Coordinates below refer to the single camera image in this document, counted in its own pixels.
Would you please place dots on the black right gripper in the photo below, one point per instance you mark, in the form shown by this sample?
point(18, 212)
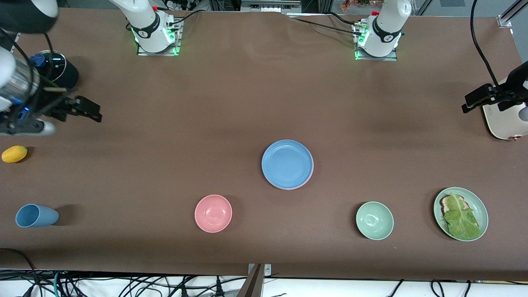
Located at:
point(46, 101)

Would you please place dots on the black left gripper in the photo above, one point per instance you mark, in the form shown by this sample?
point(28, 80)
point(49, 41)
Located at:
point(518, 81)

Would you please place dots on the blue plate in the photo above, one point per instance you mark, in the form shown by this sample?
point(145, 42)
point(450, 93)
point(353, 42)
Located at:
point(287, 163)

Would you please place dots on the pink plate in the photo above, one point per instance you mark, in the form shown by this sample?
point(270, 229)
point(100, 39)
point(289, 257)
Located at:
point(297, 188)

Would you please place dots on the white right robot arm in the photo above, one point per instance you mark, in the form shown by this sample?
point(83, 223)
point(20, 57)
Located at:
point(144, 24)

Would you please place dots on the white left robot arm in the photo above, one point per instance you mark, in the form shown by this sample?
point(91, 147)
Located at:
point(385, 29)

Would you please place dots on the black pot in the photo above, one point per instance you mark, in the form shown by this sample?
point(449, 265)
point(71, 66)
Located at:
point(68, 74)

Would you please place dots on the glass lid with blue knob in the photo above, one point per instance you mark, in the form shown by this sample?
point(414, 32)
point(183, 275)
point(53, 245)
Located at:
point(51, 62)

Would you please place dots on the yellow lemon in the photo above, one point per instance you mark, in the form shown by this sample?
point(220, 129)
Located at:
point(14, 154)

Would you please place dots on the green plate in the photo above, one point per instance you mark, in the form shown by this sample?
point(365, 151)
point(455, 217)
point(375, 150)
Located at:
point(480, 206)

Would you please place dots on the bread slice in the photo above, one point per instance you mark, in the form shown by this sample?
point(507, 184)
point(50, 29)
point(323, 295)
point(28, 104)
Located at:
point(445, 203)

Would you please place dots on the blue cup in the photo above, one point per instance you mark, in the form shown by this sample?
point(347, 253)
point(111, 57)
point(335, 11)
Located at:
point(35, 215)

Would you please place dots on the green lettuce leaf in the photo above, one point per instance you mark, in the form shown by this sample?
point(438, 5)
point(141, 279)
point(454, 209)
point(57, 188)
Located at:
point(462, 218)

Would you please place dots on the small green bowl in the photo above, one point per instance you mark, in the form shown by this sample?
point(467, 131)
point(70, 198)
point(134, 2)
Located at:
point(374, 220)

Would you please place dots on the small pink bowl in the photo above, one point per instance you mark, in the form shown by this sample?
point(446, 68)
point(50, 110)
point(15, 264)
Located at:
point(213, 213)

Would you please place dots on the grey metal box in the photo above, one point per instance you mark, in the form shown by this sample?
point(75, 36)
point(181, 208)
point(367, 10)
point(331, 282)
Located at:
point(270, 5)

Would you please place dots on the aluminium frame profile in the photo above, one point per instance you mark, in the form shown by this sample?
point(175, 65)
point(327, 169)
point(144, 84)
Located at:
point(509, 14)

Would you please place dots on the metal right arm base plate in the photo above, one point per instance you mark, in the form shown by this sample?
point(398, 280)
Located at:
point(178, 41)

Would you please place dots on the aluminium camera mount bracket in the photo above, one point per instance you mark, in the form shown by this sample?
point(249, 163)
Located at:
point(256, 282)

